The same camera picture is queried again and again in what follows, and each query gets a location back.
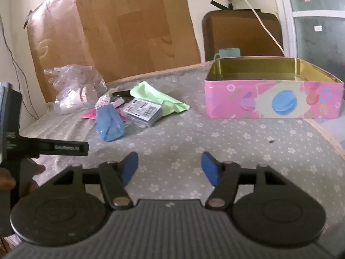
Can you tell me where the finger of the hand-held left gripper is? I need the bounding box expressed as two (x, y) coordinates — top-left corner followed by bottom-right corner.
(27, 137), (90, 158)

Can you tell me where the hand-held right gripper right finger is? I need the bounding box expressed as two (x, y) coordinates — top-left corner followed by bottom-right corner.
(201, 152), (291, 210)

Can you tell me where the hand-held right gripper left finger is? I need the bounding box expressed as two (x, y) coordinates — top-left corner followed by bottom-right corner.
(50, 152), (139, 210)

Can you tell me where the blue pouch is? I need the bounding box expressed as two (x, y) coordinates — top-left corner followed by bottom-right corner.
(96, 104), (126, 142)

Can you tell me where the clear packet with white label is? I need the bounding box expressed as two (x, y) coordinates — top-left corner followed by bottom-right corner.
(120, 98), (163, 128)

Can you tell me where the pink tin box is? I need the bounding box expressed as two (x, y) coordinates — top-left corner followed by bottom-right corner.
(204, 57), (345, 120)

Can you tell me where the person's left hand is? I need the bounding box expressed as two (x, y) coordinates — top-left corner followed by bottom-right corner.
(0, 164), (46, 196)

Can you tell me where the pink fluffy towel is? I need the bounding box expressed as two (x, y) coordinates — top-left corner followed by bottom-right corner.
(82, 108), (128, 122)

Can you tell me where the clear plastic bag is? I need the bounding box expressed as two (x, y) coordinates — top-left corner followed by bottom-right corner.
(44, 64), (107, 114)

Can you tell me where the green cloth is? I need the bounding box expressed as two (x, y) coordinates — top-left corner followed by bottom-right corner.
(130, 81), (190, 114)

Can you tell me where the teal cup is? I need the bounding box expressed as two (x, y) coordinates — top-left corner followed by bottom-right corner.
(214, 48), (241, 61)

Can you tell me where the large brown cardboard sheet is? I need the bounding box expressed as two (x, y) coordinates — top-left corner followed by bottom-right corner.
(27, 0), (202, 104)

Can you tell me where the white-framed frosted glass door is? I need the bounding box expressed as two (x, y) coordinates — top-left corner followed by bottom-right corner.
(272, 0), (345, 83)

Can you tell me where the white cable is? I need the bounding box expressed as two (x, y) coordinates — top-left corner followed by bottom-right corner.
(226, 0), (285, 57)

